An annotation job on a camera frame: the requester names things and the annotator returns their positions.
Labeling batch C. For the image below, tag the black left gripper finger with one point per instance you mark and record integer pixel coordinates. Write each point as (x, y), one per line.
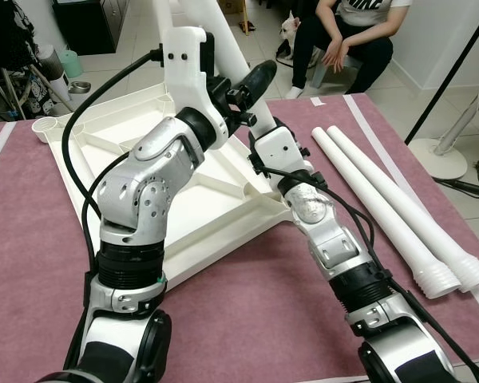
(258, 80)

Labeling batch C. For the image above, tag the white plastic table leg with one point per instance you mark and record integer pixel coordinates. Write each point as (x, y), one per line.
(223, 40)
(407, 207)
(164, 14)
(383, 215)

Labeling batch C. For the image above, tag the white plastic table top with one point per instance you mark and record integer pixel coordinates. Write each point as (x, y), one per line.
(215, 207)

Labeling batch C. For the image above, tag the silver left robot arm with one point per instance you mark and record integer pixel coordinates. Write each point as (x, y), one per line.
(136, 199)

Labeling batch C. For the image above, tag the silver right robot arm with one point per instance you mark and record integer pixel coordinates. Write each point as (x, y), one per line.
(335, 247)

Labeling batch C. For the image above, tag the small white dog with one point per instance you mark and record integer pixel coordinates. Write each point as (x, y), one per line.
(287, 36)

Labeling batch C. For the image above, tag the small white tape piece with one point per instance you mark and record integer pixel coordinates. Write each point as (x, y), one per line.
(318, 101)

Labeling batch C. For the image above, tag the grey low stool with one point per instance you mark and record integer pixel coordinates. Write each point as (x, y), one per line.
(339, 72)

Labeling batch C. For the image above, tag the seated person in white shirt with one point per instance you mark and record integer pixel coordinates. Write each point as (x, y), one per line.
(359, 40)

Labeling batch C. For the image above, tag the metal pet bowl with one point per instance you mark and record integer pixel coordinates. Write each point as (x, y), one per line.
(80, 88)

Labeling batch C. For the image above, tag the black cabinet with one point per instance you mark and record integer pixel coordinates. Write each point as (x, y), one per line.
(92, 24)

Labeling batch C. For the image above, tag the pink table cloth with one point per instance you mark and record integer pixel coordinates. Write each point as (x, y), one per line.
(247, 319)

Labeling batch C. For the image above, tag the grey white canister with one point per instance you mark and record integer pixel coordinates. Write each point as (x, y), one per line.
(52, 72)

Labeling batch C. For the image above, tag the white standing fan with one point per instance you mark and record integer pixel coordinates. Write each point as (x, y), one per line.
(437, 158)

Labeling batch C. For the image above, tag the black slanted pole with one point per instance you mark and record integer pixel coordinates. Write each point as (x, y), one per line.
(451, 76)

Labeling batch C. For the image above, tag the black hair dryer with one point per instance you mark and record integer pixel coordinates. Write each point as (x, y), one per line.
(471, 187)

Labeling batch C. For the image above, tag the clothes rack with dark clothes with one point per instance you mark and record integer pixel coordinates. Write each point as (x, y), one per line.
(12, 56)

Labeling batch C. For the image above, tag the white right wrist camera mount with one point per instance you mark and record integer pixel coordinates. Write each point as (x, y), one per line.
(279, 148)

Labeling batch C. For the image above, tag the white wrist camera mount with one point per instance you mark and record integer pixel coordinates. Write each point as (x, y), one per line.
(184, 72)
(279, 148)

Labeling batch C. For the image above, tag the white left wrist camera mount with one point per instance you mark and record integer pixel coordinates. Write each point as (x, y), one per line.
(184, 72)

